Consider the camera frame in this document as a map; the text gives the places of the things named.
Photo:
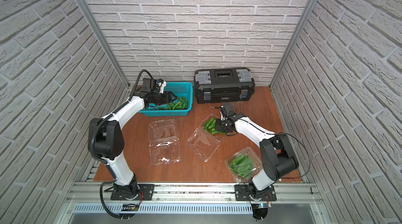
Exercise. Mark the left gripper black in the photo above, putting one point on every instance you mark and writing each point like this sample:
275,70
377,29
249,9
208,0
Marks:
169,97

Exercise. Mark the aluminium frame post left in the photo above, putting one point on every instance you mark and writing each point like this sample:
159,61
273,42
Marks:
90,18

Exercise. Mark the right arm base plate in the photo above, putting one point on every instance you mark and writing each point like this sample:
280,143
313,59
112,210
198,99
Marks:
248,192

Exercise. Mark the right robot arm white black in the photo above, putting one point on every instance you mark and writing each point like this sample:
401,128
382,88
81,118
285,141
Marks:
277,154

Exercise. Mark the aluminium frame post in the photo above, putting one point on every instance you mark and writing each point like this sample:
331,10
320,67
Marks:
298,30
90,18

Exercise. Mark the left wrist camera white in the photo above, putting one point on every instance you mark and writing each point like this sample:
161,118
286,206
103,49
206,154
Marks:
160,85

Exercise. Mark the clear clamshell container with peppers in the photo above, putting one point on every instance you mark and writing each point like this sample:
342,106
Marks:
164,143

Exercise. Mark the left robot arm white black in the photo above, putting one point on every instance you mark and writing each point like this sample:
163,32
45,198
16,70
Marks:
106,142

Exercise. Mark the aluminium frame post right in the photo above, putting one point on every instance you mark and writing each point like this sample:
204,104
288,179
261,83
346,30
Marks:
298,30

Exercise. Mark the clear pepper container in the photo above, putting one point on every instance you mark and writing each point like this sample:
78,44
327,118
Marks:
244,165
205,139

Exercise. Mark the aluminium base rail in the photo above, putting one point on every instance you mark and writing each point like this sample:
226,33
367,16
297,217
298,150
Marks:
190,198

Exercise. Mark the black toolbox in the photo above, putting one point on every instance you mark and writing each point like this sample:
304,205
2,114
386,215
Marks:
223,85

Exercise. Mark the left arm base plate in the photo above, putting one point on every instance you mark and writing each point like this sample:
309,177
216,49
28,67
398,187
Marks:
133,192

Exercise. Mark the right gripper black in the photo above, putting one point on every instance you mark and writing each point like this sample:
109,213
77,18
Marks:
218,126

